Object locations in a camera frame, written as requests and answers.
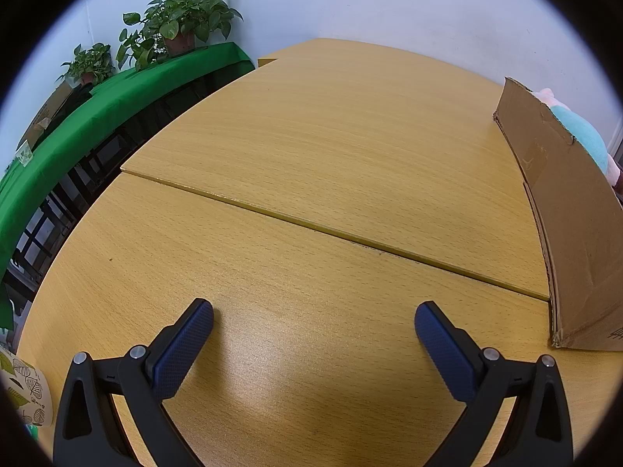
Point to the small potted green plant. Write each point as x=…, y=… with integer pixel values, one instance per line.
x=90, y=61

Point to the black metal chair frames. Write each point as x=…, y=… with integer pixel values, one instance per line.
x=97, y=155

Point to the small green packet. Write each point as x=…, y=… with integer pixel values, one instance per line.
x=23, y=153

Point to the small cardboard box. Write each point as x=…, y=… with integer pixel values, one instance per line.
x=48, y=112

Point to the large potted green plant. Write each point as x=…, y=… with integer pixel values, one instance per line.
x=180, y=14

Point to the pink and blue plush toy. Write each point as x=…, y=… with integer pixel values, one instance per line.
x=584, y=131

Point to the leaf print paper cup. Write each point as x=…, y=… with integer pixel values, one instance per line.
x=29, y=389

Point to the green table cloth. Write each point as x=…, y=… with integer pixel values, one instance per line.
x=97, y=102

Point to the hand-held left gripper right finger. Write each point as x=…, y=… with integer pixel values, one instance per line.
x=445, y=350

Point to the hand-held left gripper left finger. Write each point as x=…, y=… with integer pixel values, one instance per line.
x=182, y=345

